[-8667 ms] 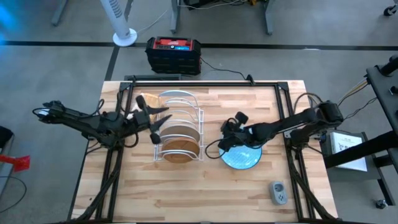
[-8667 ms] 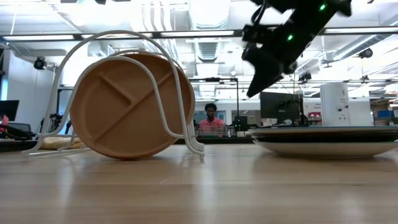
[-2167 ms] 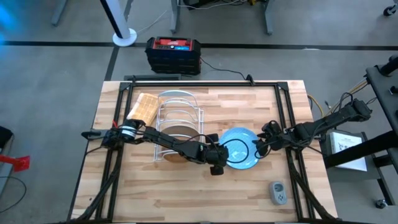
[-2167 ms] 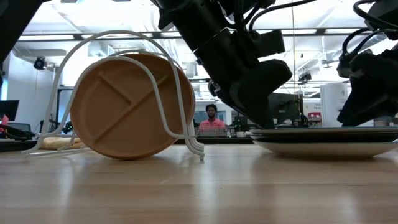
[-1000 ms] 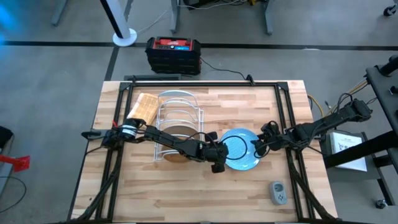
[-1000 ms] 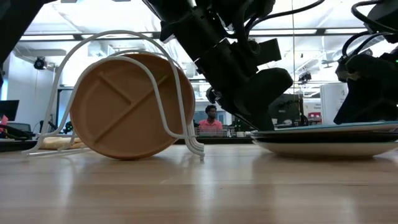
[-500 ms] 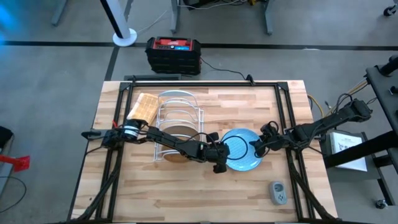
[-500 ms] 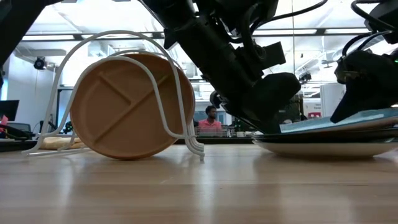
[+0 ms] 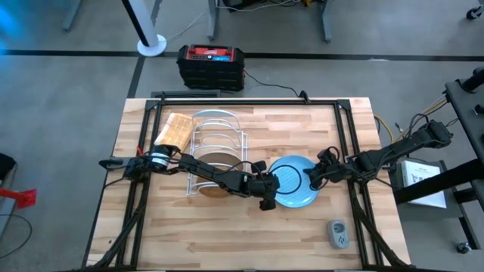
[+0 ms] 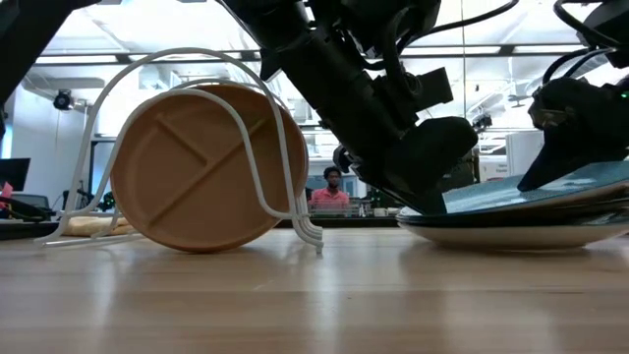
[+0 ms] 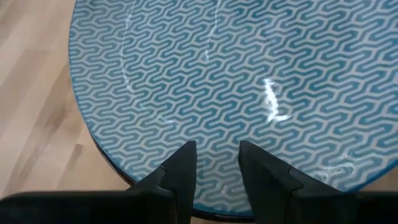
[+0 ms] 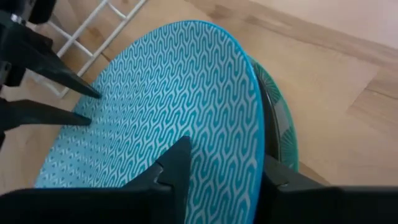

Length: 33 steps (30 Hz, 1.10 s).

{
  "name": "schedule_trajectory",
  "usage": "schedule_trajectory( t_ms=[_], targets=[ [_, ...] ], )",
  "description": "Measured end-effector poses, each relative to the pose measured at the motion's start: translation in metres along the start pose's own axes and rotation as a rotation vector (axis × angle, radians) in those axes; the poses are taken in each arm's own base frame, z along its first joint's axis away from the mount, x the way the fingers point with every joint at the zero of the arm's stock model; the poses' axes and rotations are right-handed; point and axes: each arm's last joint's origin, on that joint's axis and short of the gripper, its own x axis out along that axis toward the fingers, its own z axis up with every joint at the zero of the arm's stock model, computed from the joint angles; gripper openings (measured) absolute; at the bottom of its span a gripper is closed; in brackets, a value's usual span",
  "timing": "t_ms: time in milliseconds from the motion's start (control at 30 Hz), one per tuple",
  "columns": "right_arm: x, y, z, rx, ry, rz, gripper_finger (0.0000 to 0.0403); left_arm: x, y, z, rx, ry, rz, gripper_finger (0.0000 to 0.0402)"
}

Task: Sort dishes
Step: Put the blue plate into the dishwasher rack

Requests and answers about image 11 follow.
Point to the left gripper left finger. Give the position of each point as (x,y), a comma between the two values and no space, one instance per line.
(93,208)

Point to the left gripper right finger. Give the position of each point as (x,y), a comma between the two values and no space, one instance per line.
(295,205)

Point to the blue zigzag pattern plate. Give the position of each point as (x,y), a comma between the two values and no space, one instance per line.
(217,77)

